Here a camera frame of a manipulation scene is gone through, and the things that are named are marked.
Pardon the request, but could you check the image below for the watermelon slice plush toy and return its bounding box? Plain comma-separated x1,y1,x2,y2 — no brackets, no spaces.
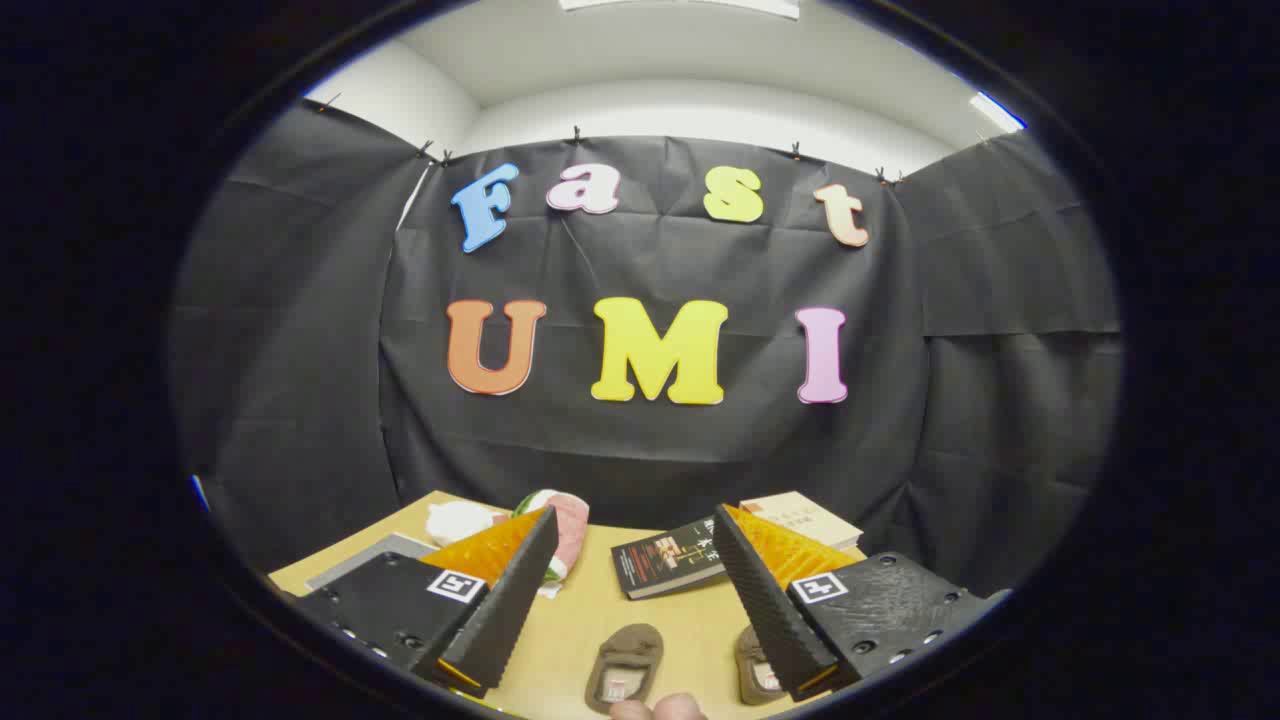
513,489,591,599

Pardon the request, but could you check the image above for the ceiling light panel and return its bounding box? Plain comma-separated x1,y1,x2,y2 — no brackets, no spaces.
560,0,801,21
968,92,1027,133

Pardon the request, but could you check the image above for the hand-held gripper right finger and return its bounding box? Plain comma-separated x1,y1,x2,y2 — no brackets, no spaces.
710,503,1011,703

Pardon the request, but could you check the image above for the white plush toy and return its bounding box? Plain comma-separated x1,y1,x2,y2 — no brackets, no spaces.
427,500,511,548

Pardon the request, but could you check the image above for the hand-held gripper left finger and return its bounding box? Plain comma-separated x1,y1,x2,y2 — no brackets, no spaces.
293,505,561,701

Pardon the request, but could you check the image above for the white storage box grey lid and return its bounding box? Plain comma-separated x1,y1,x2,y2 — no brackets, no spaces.
305,533,438,591

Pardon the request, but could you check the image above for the black paperback book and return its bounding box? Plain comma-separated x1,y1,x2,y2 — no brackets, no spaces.
611,517,729,601

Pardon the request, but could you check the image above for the tan cover book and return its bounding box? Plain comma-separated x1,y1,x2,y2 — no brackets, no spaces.
740,491,864,551

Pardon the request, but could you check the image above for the black backdrop cloth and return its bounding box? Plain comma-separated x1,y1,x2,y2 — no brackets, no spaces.
170,100,1121,601

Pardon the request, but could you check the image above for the brown fuzzy shoe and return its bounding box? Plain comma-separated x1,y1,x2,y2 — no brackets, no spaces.
585,624,664,714
735,625,791,706

